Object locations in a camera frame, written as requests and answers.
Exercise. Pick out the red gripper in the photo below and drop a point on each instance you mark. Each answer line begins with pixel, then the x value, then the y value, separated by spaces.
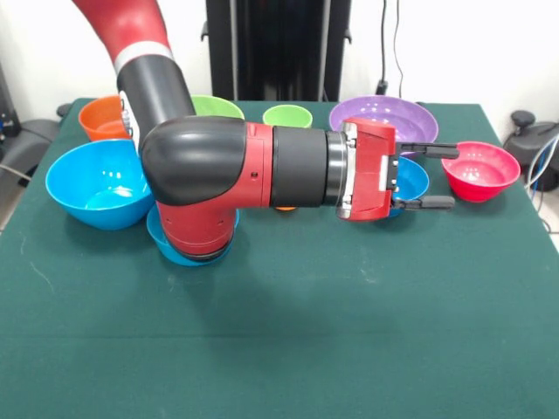
pixel 369 174

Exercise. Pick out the red plastic bowl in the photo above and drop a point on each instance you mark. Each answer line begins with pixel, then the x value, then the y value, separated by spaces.
pixel 480 174

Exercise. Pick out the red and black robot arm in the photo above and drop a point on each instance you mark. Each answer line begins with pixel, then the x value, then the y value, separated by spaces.
pixel 196 153

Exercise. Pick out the dark blue plastic bowl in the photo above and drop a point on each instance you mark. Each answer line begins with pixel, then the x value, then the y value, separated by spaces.
pixel 412 179

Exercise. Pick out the purple plastic bowl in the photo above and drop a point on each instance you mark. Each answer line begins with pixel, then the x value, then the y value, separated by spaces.
pixel 380 111

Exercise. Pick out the orange plastic cup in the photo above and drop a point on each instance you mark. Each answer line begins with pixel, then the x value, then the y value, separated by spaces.
pixel 284 208

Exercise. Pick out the green plastic cup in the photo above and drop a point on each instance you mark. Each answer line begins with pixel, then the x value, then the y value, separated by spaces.
pixel 286 117

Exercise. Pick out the green plastic bowl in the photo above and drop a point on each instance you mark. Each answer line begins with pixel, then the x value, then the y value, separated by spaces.
pixel 216 107

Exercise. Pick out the small light blue bowl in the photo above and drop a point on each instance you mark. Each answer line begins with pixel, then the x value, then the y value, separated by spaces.
pixel 156 238

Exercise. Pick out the large light blue bowl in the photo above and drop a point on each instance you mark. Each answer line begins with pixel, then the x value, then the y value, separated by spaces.
pixel 96 174

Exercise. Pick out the dark green tablecloth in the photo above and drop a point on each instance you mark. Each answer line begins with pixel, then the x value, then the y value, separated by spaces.
pixel 131 331

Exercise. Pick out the orange plastic bowl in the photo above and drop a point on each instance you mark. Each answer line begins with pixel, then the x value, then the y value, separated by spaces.
pixel 98 118

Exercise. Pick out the black electronic device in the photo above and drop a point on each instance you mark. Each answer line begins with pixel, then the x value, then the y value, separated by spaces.
pixel 6 122

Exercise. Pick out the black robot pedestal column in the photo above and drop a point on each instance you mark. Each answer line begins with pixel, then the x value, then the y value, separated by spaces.
pixel 279 48

